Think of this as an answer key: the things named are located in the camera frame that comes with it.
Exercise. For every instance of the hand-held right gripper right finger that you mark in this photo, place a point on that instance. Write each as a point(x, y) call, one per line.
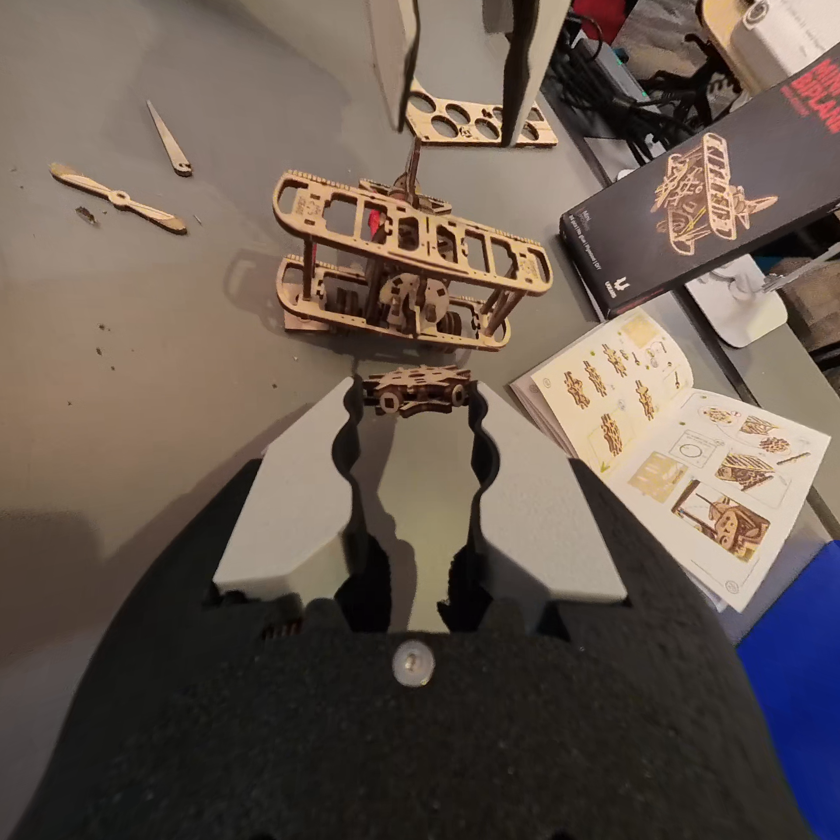
point(551, 518)

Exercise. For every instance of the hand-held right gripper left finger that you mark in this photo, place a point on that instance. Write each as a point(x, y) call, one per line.
point(289, 518)

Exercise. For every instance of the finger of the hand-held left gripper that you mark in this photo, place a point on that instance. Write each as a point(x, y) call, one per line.
point(394, 39)
point(541, 39)

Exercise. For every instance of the wooden radial engine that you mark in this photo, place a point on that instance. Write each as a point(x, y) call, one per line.
point(426, 384)

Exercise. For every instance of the wooden biplane model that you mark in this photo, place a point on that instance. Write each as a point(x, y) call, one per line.
point(308, 203)

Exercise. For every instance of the red cloth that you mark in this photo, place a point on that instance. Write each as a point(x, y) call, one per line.
point(594, 16)

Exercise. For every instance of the wooden sheet with round holes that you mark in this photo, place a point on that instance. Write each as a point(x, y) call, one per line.
point(459, 141)

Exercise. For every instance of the instruction booklet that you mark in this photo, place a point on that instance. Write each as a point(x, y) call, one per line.
point(656, 420)

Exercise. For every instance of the black model kit box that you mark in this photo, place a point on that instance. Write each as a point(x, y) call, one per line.
point(623, 229)

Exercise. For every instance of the wooden pointed stick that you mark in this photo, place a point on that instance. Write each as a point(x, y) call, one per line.
point(172, 151)

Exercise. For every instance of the blue plastic bin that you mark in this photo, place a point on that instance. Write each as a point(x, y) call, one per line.
point(800, 689)

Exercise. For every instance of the small dark wood fragment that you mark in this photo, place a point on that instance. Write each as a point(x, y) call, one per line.
point(86, 216)

